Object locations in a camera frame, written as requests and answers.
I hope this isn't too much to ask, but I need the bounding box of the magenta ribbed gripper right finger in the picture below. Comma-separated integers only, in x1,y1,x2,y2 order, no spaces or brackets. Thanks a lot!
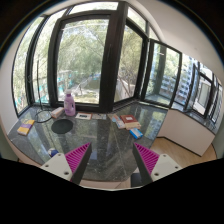
132,142,183,186

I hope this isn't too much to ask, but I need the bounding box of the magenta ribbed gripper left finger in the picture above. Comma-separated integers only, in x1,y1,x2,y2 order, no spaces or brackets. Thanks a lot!
40,142,93,185

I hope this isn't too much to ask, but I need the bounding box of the blue white mouse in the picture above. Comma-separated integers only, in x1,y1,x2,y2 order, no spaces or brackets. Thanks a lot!
48,148,58,157

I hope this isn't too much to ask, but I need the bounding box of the round black mouse pad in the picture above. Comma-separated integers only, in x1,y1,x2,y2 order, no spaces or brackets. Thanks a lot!
51,119,73,134

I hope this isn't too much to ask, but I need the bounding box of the blue small box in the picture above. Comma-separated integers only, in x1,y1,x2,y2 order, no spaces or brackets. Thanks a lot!
130,128,143,139

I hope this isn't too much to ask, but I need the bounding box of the tan book under red book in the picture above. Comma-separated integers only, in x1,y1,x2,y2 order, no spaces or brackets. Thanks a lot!
125,122,141,130

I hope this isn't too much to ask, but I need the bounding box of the white flat card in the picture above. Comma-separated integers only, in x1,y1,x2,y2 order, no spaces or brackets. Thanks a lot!
75,112,92,120

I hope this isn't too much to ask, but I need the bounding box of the red hardcover book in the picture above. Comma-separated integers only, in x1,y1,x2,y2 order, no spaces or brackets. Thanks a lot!
120,115,137,124

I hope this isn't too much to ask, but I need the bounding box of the grey flat booklet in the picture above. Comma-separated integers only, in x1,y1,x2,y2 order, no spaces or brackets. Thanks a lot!
92,114,106,120

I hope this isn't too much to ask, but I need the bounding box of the beige small box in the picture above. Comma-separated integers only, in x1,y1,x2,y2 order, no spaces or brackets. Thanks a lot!
50,107,64,118

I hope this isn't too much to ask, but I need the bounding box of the light blue pink booklet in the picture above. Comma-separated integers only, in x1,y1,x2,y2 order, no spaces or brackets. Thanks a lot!
112,114,125,129

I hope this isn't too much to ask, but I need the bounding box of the purple detergent bottle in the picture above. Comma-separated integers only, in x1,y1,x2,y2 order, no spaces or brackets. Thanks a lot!
64,89,76,116

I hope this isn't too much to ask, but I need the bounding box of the black open window frame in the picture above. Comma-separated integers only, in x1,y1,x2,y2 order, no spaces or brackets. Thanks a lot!
141,39,182,108

